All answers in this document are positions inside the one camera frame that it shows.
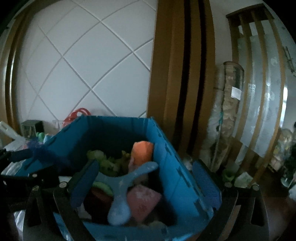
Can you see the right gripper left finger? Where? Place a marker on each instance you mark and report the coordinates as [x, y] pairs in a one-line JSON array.
[[40, 222]]

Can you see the dark green gift box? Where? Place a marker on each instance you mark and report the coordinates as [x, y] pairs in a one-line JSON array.
[[31, 128]]

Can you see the white wet wipes pack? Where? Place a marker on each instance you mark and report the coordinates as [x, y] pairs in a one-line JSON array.
[[18, 143]]

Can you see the green plush toy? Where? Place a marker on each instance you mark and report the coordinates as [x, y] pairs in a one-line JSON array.
[[40, 136]]

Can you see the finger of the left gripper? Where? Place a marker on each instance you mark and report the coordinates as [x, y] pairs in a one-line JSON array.
[[15, 156]]

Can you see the pink book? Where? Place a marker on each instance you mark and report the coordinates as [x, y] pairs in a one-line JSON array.
[[142, 201]]

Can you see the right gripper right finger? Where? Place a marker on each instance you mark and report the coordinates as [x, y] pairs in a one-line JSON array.
[[239, 213]]

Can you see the wooden frosted glass door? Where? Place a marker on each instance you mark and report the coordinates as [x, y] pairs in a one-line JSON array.
[[265, 48]]

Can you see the red plastic toy case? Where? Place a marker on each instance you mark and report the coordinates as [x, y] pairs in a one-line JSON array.
[[74, 115]]

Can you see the white wall power strip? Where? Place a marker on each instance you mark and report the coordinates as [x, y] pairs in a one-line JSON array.
[[58, 124]]

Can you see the orange plush in box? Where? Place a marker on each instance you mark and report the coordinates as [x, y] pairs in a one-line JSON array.
[[141, 154]]

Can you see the rolled patterned mat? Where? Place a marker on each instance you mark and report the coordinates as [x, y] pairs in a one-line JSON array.
[[227, 95]]

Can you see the blue foldable storage box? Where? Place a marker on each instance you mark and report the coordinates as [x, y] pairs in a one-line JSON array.
[[110, 134]]

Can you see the blue plastic boomerang toy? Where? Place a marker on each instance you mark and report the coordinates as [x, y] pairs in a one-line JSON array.
[[120, 213]]

